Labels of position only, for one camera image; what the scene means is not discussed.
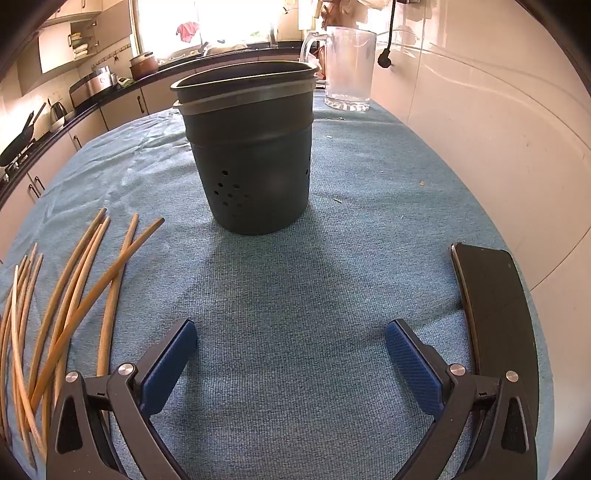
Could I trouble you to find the blue tablecloth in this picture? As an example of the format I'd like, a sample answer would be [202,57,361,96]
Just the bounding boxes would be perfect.
[0,97,555,480]

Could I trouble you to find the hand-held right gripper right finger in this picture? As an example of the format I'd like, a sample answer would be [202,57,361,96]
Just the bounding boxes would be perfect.
[385,318,539,480]

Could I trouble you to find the brown clay pot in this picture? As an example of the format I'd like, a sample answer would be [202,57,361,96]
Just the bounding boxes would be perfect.
[129,52,160,81]

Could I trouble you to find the beige base cabinets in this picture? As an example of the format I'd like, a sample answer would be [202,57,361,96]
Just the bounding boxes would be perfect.
[0,80,185,259]

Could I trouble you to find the kitchen window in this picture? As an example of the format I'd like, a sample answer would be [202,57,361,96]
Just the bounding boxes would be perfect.
[136,0,324,61]

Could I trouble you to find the hanging clear plastic bags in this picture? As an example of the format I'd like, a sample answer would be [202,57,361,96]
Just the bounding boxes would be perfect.
[318,0,393,28]

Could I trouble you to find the steel electric kettle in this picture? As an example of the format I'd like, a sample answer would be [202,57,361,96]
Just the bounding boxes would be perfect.
[47,100,66,130]

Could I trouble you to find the dark grey utensil holder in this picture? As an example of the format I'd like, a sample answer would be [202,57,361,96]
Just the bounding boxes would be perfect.
[171,60,319,236]

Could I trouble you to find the black wok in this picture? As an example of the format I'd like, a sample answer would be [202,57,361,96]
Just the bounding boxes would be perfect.
[0,102,47,167]

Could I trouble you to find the clear glass cup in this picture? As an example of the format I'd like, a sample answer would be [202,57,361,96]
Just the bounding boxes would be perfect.
[300,26,377,112]

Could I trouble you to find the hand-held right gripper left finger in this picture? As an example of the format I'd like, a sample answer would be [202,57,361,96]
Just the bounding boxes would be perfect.
[46,318,199,480]

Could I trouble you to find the black power cable with plug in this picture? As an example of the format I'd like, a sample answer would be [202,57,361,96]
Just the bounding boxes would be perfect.
[379,0,398,70]

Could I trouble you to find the bunch of wooden chopsticks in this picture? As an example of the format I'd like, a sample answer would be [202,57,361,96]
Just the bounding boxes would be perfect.
[0,208,165,469]

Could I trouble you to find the open wall cabinet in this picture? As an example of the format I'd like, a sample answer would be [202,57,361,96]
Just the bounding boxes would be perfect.
[37,18,100,75]

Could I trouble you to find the black smartphone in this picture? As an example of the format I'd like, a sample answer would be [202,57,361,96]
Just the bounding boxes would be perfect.
[450,242,541,418]

